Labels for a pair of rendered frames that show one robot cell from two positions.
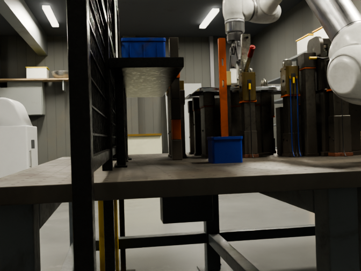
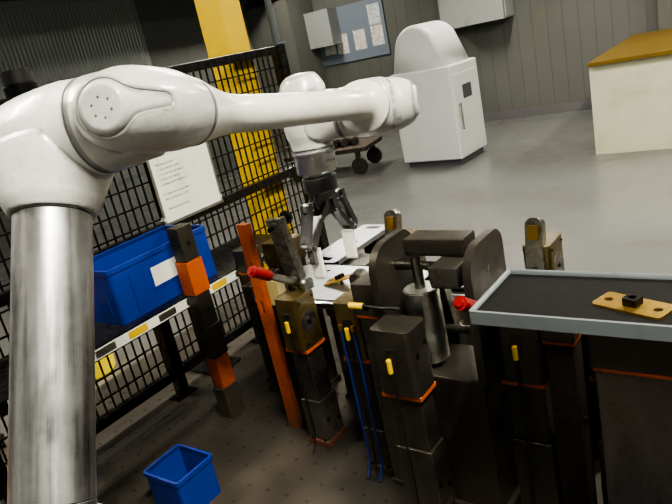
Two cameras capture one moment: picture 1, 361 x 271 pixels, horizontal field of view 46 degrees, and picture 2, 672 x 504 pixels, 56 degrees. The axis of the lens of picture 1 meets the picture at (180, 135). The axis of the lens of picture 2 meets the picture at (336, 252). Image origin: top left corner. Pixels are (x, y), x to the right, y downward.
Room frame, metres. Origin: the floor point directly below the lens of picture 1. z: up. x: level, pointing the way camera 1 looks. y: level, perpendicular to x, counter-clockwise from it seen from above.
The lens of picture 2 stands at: (0.98, -1.23, 1.51)
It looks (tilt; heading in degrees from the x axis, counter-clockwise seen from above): 18 degrees down; 45
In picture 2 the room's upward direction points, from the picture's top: 12 degrees counter-clockwise
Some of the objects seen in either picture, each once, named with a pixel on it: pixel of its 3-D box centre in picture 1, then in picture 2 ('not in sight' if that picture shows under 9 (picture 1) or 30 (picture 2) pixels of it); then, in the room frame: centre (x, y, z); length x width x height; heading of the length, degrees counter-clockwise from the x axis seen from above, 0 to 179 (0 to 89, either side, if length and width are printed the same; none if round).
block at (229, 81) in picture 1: (227, 114); (293, 351); (1.81, -0.20, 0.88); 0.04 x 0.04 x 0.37; 6
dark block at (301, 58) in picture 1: (308, 105); (393, 381); (1.75, -0.53, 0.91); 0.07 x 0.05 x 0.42; 6
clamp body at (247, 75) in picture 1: (248, 115); (307, 371); (1.76, -0.29, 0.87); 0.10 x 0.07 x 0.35; 6
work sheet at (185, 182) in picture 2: (114, 30); (178, 161); (1.98, 0.29, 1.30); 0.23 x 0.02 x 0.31; 6
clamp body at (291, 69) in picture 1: (291, 112); (369, 385); (1.76, -0.46, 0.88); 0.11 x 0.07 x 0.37; 6
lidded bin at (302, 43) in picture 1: (313, 45); not in sight; (6.42, -2.05, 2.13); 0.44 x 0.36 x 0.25; 9
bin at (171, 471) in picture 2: (224, 149); (183, 481); (1.48, -0.15, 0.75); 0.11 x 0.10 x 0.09; 96
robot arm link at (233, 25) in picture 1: (235, 28); (315, 161); (1.94, -0.26, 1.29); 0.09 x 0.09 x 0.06
